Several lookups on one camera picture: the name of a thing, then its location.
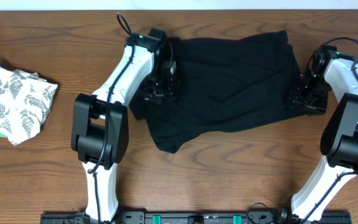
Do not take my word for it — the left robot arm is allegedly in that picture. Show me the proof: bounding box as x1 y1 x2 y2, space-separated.
71 28 178 223

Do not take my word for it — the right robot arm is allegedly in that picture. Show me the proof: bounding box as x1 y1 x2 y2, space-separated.
277 44 358 223

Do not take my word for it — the black t-shirt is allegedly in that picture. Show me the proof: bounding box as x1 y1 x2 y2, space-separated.
130 30 304 153

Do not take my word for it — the white fern-print fabric bag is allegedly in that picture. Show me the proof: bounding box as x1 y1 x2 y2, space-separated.
0 66 58 146

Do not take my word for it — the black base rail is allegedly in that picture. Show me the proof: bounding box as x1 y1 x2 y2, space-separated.
40 208 352 224

